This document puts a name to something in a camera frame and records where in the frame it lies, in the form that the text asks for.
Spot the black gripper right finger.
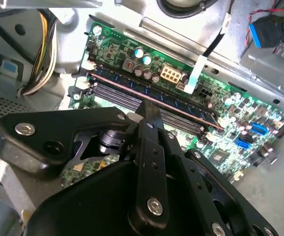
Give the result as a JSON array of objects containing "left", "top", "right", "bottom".
[{"left": 152, "top": 101, "right": 279, "bottom": 236}]

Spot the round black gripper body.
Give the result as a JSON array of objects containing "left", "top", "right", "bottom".
[{"left": 23, "top": 128, "right": 214, "bottom": 236}]

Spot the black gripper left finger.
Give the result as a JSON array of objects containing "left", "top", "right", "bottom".
[{"left": 0, "top": 100, "right": 170, "bottom": 229}]

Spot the green RAM stick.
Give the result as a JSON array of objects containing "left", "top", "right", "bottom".
[{"left": 90, "top": 70, "right": 225, "bottom": 131}]

